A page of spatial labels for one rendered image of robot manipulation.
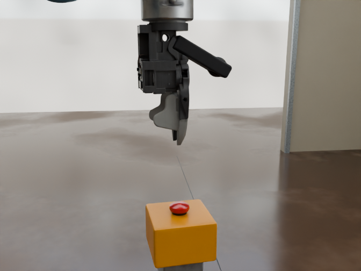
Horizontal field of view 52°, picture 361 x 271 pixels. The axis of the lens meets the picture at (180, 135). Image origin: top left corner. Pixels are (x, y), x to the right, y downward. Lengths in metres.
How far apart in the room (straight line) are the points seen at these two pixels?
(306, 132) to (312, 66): 0.87
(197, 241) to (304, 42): 4.51
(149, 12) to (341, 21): 4.76
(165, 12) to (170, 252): 0.42
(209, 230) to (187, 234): 0.04
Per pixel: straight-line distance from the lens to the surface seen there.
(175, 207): 0.73
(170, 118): 0.65
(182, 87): 0.63
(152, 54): 0.65
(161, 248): 0.70
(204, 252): 0.73
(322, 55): 5.20
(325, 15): 5.21
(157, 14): 0.63
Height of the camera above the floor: 1.40
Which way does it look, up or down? 14 degrees down
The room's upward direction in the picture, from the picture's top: straight up
